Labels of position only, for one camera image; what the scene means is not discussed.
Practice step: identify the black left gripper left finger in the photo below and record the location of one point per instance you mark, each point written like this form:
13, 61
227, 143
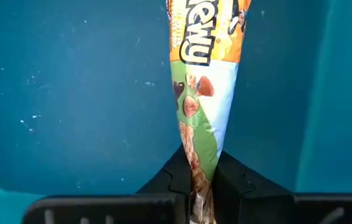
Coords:
178, 182

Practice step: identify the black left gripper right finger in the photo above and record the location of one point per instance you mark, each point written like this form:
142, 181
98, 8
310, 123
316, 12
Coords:
241, 193

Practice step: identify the orange green chewy granola bar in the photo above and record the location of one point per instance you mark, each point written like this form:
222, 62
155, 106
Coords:
207, 93

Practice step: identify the blue plastic bin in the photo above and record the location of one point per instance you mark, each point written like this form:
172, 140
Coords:
69, 93

